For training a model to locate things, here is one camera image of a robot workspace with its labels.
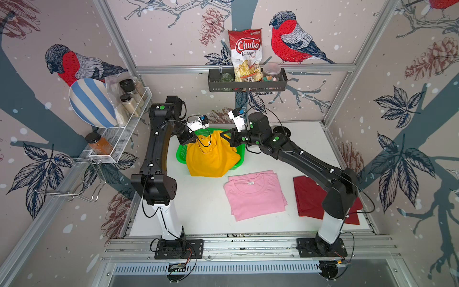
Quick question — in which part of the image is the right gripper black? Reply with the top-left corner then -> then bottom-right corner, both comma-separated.
219,127 -> 261,149

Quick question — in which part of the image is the green plastic basket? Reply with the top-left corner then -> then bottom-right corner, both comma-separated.
176,128 -> 246,171

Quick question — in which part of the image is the yellow t-shirt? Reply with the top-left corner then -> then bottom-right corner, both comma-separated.
186,130 -> 241,178

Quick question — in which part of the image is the pink t-shirt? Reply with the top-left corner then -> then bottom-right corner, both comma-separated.
224,171 -> 288,221

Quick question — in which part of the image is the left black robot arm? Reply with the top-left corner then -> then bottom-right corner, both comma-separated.
131,96 -> 196,241

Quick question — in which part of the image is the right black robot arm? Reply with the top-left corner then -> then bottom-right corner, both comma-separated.
221,108 -> 359,245

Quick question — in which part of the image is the dark red folded t-shirt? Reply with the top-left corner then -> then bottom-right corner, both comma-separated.
293,176 -> 363,225

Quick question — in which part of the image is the black bowl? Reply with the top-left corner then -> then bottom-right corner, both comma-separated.
273,126 -> 291,138

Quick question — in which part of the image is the green glass jar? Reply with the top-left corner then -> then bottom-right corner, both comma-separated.
219,72 -> 234,83

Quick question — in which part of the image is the black lid spice jar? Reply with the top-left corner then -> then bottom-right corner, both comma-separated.
120,93 -> 141,117
119,78 -> 145,108

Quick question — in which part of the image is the clear lidded candy jar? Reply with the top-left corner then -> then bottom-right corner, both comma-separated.
262,63 -> 282,82

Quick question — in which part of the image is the orange spice jar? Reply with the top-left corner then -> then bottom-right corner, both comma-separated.
85,132 -> 113,155

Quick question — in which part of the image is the clear plastic bag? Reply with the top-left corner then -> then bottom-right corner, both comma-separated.
105,72 -> 130,127

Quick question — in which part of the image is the Chuba cassava chips bag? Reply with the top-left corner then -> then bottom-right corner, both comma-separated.
228,29 -> 262,82

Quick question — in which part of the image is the blue striped plate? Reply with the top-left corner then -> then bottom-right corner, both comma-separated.
69,78 -> 117,128

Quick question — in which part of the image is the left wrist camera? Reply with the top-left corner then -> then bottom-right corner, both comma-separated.
186,116 -> 209,132

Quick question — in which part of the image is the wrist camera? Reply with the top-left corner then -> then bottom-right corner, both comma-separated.
186,116 -> 209,132
228,108 -> 246,132

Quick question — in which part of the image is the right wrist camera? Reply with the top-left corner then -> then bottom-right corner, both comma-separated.
228,108 -> 246,132

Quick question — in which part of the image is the black wall shelf basket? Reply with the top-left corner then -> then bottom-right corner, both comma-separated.
208,68 -> 288,92

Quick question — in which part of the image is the white wire wall rack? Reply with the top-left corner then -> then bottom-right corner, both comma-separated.
80,85 -> 153,165

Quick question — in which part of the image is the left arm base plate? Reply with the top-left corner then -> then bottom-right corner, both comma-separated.
153,239 -> 204,259

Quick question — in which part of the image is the chrome wire hanger rack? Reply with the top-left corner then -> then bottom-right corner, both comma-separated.
35,155 -> 106,202

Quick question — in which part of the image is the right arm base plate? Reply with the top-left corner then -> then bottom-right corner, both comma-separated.
296,237 -> 348,258

